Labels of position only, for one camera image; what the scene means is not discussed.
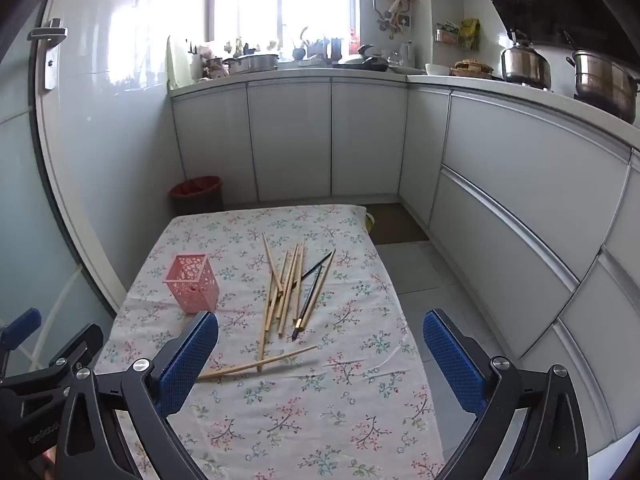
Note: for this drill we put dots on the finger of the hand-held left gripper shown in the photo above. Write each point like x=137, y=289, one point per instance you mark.
x=82, y=342
x=20, y=324

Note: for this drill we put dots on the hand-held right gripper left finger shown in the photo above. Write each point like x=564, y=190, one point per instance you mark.
x=187, y=360

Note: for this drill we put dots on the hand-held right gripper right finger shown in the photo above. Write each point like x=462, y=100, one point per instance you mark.
x=452, y=360

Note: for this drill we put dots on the pink perforated chopstick holder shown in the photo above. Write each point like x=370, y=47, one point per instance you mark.
x=192, y=285

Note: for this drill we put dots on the black chopstick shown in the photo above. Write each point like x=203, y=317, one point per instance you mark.
x=296, y=331
x=317, y=265

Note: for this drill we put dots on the bunch of wooden chopsticks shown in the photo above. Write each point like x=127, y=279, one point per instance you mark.
x=286, y=305

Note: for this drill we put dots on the floral tablecloth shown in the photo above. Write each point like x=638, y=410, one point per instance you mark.
x=310, y=410

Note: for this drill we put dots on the brown floor mat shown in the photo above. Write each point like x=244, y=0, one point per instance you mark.
x=395, y=225

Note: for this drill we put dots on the yellow plastic container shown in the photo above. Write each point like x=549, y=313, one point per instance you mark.
x=370, y=221

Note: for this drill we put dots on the red trash bin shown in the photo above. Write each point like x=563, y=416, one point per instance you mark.
x=197, y=195

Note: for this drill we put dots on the white kitchen cabinets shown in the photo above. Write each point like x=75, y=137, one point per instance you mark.
x=290, y=140

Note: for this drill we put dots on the white bowl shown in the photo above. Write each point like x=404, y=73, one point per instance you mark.
x=437, y=69

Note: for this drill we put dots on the woven basket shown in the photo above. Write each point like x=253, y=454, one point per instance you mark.
x=472, y=67

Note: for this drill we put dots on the pale cutting board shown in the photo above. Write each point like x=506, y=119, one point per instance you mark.
x=175, y=62

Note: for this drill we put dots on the steel kettle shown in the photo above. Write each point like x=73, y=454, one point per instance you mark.
x=525, y=65

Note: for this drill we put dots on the wide steel pot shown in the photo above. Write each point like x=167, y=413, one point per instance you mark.
x=257, y=63

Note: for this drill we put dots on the black wok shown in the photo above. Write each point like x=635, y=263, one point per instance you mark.
x=372, y=64

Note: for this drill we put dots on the white electric kettle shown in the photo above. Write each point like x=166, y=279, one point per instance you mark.
x=406, y=55

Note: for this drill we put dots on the steel stockpot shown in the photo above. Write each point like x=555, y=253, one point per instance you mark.
x=605, y=85

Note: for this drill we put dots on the yellow packet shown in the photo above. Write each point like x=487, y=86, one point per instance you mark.
x=470, y=32

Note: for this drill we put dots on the black utensil holder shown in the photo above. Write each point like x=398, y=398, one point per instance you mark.
x=336, y=50

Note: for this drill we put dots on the red bottle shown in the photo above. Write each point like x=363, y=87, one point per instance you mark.
x=354, y=42

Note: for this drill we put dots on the black range hood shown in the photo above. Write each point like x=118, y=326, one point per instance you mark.
x=550, y=0

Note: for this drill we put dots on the metal wall rack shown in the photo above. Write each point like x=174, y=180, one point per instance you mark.
x=446, y=35

